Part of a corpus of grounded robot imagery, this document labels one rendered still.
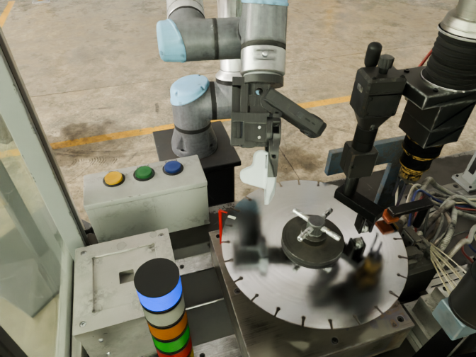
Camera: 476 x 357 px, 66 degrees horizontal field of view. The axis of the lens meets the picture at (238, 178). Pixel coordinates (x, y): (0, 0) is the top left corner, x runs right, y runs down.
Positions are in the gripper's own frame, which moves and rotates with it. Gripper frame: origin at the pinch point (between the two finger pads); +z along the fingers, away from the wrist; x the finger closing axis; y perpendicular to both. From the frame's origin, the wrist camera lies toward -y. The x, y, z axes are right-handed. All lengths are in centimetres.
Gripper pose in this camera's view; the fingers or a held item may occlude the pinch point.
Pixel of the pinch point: (270, 197)
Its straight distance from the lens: 62.6
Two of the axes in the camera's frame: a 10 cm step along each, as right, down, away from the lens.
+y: -10.0, -0.3, -0.1
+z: -0.3, 10.0, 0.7
